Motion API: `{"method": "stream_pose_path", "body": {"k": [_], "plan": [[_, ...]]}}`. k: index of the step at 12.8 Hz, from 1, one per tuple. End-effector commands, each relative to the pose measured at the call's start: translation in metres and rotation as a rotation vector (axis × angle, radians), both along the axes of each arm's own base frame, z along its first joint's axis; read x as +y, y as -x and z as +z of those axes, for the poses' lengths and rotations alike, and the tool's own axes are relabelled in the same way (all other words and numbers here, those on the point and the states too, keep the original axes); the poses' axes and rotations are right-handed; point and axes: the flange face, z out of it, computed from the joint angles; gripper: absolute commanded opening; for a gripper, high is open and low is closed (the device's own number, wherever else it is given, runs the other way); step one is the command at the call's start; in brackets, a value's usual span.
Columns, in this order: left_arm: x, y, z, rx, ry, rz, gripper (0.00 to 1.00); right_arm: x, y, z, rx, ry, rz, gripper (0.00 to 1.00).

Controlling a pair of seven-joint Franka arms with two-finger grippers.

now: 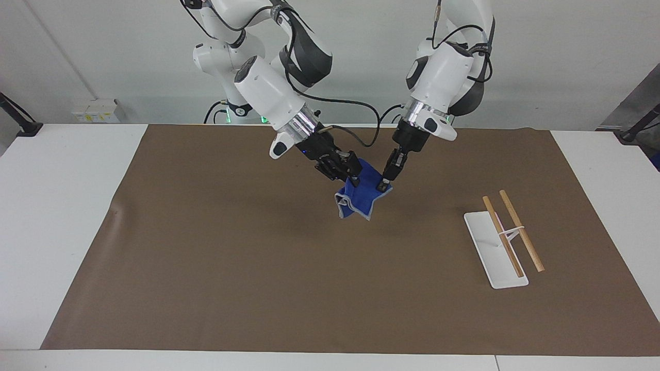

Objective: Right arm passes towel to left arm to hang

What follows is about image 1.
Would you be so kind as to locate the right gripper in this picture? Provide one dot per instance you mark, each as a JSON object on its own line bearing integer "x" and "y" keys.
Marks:
{"x": 318, "y": 144}

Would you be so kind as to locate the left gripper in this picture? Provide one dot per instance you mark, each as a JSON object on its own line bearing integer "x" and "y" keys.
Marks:
{"x": 411, "y": 136}

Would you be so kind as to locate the black stand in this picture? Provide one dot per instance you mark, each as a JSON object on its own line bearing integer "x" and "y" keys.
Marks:
{"x": 23, "y": 125}
{"x": 637, "y": 129}

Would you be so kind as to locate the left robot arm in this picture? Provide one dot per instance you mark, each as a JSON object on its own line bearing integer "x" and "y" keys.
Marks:
{"x": 443, "y": 72}

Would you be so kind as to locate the white rack with wooden bars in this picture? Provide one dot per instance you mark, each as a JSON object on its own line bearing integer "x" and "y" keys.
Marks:
{"x": 495, "y": 247}

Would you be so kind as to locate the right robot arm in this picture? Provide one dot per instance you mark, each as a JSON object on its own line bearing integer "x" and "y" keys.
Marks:
{"x": 268, "y": 95}

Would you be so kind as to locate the blue towel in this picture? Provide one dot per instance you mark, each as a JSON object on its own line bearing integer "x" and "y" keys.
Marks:
{"x": 363, "y": 198}

